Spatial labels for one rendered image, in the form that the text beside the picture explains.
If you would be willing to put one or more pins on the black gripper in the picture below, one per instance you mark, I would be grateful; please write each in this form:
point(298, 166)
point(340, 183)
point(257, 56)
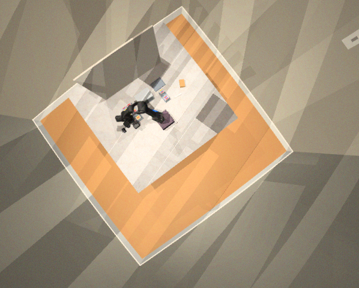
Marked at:
point(134, 123)

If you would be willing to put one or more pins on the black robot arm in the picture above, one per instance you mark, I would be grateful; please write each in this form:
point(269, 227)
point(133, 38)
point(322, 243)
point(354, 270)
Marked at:
point(142, 108)

